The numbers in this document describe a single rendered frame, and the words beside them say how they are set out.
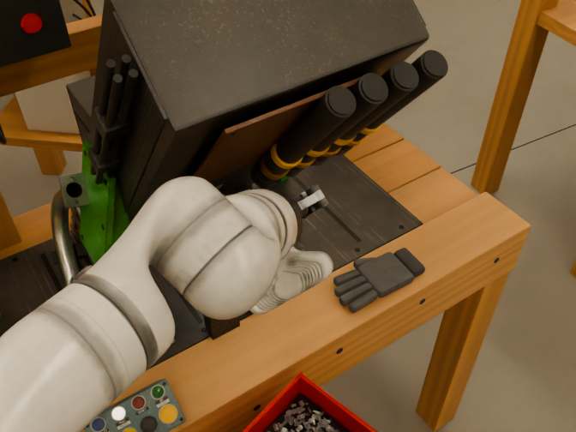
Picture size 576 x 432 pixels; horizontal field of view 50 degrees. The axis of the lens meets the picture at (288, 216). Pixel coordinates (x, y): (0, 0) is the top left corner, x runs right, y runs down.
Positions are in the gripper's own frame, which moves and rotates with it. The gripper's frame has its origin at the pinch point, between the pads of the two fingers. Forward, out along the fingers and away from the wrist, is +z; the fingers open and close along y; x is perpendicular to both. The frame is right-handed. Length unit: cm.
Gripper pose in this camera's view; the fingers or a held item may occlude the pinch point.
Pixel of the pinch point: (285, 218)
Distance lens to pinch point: 74.3
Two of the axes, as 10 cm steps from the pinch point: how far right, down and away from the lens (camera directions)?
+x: 5.0, 8.6, -0.3
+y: -8.4, 5.0, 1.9
